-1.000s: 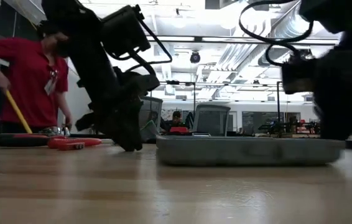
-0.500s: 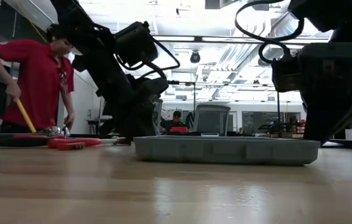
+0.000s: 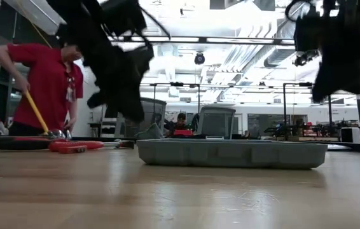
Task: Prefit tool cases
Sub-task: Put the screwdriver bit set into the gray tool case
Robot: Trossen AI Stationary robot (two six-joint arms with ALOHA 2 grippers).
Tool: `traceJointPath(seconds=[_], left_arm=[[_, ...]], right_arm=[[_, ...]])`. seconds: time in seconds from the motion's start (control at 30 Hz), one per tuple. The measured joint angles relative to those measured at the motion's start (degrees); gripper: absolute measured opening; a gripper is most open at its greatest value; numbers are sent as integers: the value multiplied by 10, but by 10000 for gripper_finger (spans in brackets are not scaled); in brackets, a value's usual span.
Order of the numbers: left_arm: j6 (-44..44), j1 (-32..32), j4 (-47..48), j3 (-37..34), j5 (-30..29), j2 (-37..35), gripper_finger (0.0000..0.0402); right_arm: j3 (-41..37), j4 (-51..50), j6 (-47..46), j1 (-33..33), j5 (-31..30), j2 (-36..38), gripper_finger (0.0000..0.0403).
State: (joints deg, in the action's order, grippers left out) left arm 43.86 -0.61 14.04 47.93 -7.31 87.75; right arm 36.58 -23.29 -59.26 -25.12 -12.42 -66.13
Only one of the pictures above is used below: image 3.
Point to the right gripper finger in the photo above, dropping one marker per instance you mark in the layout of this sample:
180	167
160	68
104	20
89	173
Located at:
321	87
351	82

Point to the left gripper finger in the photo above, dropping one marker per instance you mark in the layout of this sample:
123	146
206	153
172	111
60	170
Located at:
97	101
127	109

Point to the red bar tool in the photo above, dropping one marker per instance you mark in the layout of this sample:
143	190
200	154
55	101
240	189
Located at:
81	144

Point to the small red block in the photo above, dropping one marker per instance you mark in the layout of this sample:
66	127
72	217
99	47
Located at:
72	149

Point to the black red-tipped long tool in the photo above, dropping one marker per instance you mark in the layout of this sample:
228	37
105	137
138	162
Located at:
21	145

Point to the grey plastic tool case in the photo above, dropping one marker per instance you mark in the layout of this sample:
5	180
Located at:
231	156

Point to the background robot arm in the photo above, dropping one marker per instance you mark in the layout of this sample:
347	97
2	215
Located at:
281	130
347	122

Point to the black tool in case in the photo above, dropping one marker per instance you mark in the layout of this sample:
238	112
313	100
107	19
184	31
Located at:
307	33

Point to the red storage rack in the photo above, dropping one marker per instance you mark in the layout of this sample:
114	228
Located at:
310	131

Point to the shiny metal object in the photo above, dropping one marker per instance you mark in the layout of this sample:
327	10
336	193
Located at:
57	134

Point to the white box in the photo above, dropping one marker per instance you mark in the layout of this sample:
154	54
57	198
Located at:
350	135

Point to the person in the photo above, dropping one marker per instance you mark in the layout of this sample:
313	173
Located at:
46	82
180	122

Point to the red plastic object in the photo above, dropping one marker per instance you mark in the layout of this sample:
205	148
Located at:
183	133

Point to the black flat rectangular bar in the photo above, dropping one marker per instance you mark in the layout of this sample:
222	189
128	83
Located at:
339	147

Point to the ceiling light strip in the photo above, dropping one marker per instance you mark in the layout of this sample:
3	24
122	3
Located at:
240	40
173	39

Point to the black ceiling spotlight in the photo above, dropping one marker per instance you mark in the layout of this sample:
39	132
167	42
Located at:
199	58

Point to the black ceiling camera cluster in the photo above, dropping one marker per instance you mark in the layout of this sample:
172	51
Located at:
305	58

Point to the black stand frame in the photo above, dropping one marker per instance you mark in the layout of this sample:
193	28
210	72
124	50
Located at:
284	105

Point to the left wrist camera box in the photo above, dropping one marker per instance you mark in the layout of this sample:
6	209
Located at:
122	16

